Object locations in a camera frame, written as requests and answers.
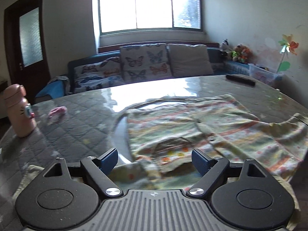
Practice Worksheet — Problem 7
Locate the colourful striped baby garment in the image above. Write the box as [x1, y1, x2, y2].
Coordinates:
[110, 94, 307, 190]

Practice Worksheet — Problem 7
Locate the black induction cooktop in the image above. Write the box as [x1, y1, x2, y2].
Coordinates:
[111, 97, 185, 164]

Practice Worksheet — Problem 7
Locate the grey quilted star tablecloth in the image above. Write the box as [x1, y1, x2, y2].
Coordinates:
[1, 75, 307, 230]

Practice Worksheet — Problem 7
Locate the small pink hair clip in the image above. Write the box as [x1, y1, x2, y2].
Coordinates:
[48, 106, 67, 118]

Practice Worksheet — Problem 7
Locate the blue grey cloth on sofa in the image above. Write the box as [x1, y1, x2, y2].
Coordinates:
[35, 76, 70, 100]

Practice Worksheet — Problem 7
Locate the pink cartoon thermos bottle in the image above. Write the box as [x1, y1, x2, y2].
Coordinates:
[4, 84, 37, 138]

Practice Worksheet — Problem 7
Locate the lying butterfly print cushion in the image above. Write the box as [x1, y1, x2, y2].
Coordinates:
[74, 57, 125, 93]

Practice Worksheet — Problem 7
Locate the black remote control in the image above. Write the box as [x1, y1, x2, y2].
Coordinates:
[226, 74, 256, 87]

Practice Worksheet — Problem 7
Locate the dark blue sofa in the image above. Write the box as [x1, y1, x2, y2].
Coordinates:
[35, 43, 249, 103]

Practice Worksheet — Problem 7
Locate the clear plastic storage box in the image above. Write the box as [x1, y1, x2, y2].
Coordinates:
[249, 64, 284, 88]

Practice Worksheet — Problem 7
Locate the plain beige cushion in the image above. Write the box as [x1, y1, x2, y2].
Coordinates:
[168, 44, 214, 78]

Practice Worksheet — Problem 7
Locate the upright butterfly print cushion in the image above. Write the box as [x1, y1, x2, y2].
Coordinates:
[120, 43, 172, 83]

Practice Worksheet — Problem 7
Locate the orange green plush toy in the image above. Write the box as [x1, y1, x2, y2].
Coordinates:
[232, 44, 252, 64]

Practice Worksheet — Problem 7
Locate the black white plush toy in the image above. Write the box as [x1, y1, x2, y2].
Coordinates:
[219, 39, 232, 52]

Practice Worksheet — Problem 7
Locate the dark wooden glass door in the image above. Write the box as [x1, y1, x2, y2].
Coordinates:
[4, 0, 51, 104]

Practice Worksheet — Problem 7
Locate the colourful paper pinwheel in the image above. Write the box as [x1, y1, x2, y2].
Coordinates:
[275, 34, 299, 73]

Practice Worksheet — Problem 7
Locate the large bright window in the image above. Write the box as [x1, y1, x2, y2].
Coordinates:
[99, 0, 202, 34]

